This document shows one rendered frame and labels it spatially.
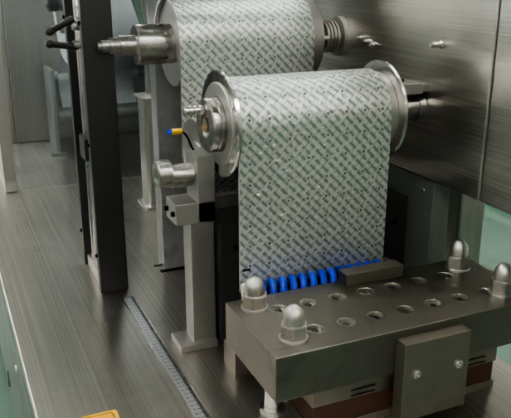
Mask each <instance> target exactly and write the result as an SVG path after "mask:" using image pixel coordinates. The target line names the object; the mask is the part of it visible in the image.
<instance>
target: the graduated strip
mask: <svg viewBox="0 0 511 418"><path fill-rule="evenodd" d="M122 300H123V301H124V303H125V305H126V306H127V308H128V310H129V311H130V313H131V314H132V316H133V318H134V320H135V322H136V323H137V324H138V326H139V328H140V330H141V331H142V333H143V335H144V336H145V338H146V339H147V341H148V343H149V345H150V347H151V348H152V349H153V351H154V353H155V355H156V356H157V358H158V360H159V361H160V363H161V364H162V366H163V368H164V370H165V372H166V373H167V374H168V376H169V378H170V380H171V381H172V383H173V385H174V386H175V387H176V389H177V391H178V393H179V395H180V396H181V398H182V399H183V401H184V403H185V404H186V406H187V408H188V409H189V411H190V412H191V414H192V416H193V418H212V417H211V415H210V414H209V412H208V411H207V408H206V407H205V406H204V405H203V403H202V401H201V400H200V398H199V396H198V395H197V393H196V392H195V391H194V389H193V388H192V385H191V384H190V382H189V381H188V379H187V378H186V377H185V375H184V373H183V371H182V370H181V368H180V367H179V365H178V364H177V362H176V361H175V359H174V358H173V356H172V354H171V353H170V352H169V350H168V348H167V347H166V345H165V344H164V342H163V340H162V339H161V338H160V336H159V335H158V333H157V331H156V330H155V328H154V326H153V325H152V324H151V322H150V321H149V319H148V317H147V315H146V314H145V312H144V311H143V310H142V308H141V307H140V305H139V303H138V301H137V300H136V298H135V297H134V296H130V297H126V298H122Z"/></svg>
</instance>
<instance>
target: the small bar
mask: <svg viewBox="0 0 511 418"><path fill-rule="evenodd" d="M400 276H403V264H401V263H400V262H398V261H397V260H386V261H381V262H377V263H372V264H367V265H359V266H354V267H349V268H345V269H340V270H338V281H339V282H340V283H341V284H343V285H344V286H346V287H349V286H354V285H358V284H366V283H370V282H374V281H379V280H384V279H391V278H396V277H400Z"/></svg>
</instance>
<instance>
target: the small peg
mask: <svg viewBox="0 0 511 418"><path fill-rule="evenodd" d="M182 114H183V115H184V116H185V117H187V116H193V115H195V116H197V115H204V107H203V105H194V106H192V105H191V106H183V108H182Z"/></svg>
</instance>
